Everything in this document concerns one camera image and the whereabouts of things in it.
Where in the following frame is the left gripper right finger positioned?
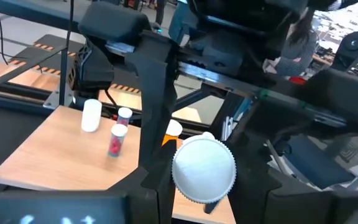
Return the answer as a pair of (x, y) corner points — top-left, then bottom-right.
(228, 136), (282, 224)

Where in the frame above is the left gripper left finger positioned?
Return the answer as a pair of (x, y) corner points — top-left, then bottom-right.
(107, 139), (176, 224)

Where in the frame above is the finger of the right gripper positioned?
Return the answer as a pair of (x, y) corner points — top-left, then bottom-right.
(231, 102), (291, 147)
(126, 32), (180, 169)

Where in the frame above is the small orange pill bottle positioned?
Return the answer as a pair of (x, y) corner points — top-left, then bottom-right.
(162, 119), (183, 146)

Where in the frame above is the white cap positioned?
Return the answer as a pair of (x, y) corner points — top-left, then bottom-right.
(171, 131), (237, 205)

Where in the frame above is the red pill bottle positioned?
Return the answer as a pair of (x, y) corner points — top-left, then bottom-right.
(108, 123), (129, 158)

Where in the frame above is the white pill bottle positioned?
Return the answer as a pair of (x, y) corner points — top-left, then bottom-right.
(81, 98), (103, 133)

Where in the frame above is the person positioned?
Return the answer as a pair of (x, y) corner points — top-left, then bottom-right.
(264, 7), (321, 78)

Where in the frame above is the black mat with orange stripes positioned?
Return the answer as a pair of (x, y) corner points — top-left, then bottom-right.
(9, 34), (142, 94)

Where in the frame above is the black aluminium rig frame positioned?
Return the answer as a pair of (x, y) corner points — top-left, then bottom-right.
(0, 74), (223, 134)

